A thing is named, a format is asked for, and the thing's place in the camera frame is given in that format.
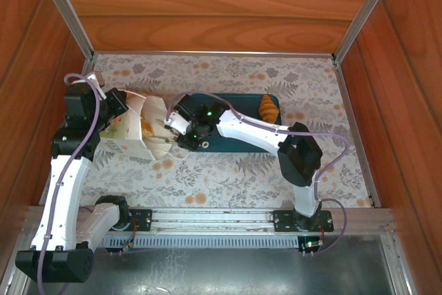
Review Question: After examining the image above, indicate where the golden fake croissant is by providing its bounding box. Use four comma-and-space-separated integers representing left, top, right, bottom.
258, 94, 280, 125

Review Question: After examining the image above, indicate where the circuit board with green light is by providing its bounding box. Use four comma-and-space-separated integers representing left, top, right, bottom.
298, 234, 325, 253

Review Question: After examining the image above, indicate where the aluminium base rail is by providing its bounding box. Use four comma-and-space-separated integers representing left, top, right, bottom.
22, 206, 394, 237

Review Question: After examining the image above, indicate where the grey metal sheet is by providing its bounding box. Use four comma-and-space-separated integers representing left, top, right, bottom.
23, 234, 398, 295

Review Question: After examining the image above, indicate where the white slotted cable duct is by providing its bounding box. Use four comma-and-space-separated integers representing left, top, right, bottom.
81, 234, 301, 249

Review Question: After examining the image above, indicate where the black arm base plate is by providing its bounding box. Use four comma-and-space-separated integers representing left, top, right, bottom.
126, 208, 153, 233
272, 209, 335, 234

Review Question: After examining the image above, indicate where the aluminium floor rail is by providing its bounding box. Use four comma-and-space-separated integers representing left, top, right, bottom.
0, 232, 35, 295
379, 234, 417, 295

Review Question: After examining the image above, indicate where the small wired circuit board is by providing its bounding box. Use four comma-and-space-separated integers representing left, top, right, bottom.
120, 231, 139, 251

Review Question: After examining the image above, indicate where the long aluminium edge strip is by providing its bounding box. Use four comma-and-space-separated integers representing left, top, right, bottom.
93, 49, 335, 59

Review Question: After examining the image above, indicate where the ridged pale fake croissant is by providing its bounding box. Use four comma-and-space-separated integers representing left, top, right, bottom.
140, 118, 155, 140

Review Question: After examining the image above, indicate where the aluminium frame post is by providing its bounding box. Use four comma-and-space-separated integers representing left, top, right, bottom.
333, 0, 403, 64
32, 0, 96, 61

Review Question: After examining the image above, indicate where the illustrated white paper bag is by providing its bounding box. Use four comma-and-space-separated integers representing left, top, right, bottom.
99, 89, 189, 162

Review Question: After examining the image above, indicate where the teal plastic tray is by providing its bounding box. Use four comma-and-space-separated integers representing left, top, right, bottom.
174, 93, 282, 153

